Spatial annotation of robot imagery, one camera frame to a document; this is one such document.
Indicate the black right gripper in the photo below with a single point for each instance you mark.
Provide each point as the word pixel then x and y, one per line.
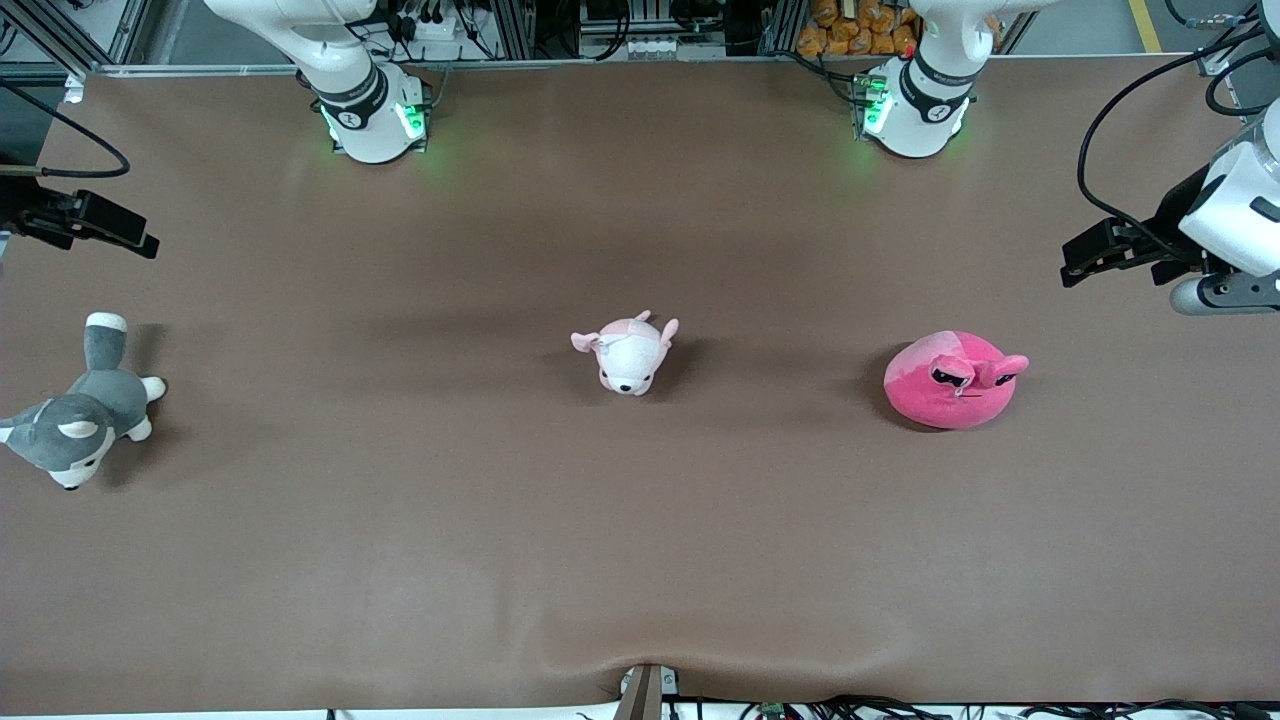
pixel 22 213

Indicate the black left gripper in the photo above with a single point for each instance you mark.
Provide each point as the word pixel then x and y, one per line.
pixel 1172 222

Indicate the round pink plush toy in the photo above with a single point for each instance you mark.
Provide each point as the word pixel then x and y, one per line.
pixel 940 400

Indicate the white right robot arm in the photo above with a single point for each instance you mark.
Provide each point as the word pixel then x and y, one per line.
pixel 350 60

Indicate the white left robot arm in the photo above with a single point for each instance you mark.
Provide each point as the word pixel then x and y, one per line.
pixel 930 90

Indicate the white corner clamp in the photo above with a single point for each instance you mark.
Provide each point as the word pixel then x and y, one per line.
pixel 74 92

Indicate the grey white husky plush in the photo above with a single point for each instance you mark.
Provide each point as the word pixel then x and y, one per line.
pixel 100 400

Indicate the bag of orange toys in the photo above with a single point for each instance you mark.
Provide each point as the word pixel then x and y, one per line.
pixel 850 30

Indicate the white power strip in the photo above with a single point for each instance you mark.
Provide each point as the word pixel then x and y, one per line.
pixel 440 28

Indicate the small white pink plush dog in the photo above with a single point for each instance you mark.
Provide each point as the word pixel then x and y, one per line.
pixel 630 360

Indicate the white terminal block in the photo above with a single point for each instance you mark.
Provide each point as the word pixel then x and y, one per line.
pixel 660 47

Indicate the brown table cover cloth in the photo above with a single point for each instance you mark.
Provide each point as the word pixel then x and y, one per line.
pixel 640 560

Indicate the aluminium table edge rail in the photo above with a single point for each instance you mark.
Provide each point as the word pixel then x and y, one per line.
pixel 200 69

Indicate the aluminium diagonal frame strut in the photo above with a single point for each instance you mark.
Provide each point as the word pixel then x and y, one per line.
pixel 70 52

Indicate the aluminium corner frame profile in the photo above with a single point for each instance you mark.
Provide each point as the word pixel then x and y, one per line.
pixel 1215 62

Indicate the metal table edge bracket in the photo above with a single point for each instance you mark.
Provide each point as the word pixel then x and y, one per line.
pixel 645 695

